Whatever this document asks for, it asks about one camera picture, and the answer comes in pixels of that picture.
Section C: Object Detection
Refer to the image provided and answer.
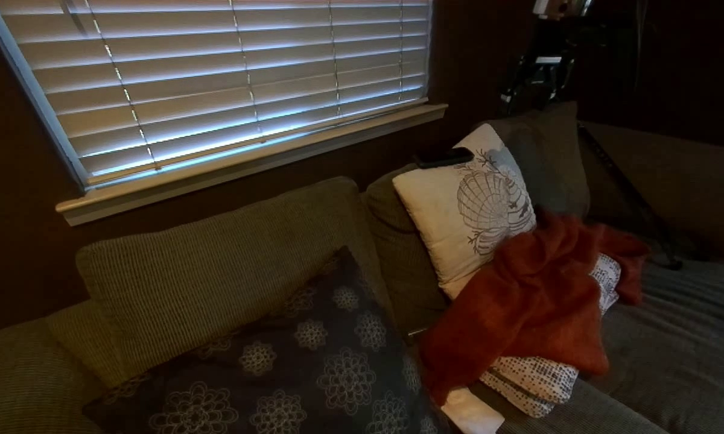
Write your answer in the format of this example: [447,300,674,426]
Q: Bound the olive sofa end cushion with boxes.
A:
[0,300,111,434]

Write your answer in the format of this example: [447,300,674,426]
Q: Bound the white shell print pillow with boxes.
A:
[391,120,540,302]

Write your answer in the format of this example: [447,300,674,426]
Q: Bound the black tripod leg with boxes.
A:
[576,126,691,273]

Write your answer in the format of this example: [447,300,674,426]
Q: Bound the white dotted pattern pillow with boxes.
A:
[481,254,626,420]

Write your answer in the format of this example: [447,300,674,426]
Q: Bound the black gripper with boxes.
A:
[502,35,576,107]

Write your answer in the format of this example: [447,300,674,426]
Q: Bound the olive green sofa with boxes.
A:
[0,98,724,434]

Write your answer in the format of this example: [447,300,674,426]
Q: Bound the olive sofa back cushion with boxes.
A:
[76,177,397,388]

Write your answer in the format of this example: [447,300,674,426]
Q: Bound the brown sofa back cushion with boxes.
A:
[576,119,724,264]

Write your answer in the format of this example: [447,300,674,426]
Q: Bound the white window blinds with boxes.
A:
[0,0,434,194]

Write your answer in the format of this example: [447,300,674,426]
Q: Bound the grey sofa cushion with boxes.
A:
[490,98,593,221]

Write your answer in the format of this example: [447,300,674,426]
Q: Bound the wooden window sill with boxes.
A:
[53,102,452,229]

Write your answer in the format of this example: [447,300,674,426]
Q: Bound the dark floral pattern pillow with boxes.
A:
[83,248,442,434]

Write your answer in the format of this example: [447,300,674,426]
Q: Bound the rust brown fleece blanket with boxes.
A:
[417,209,649,406]

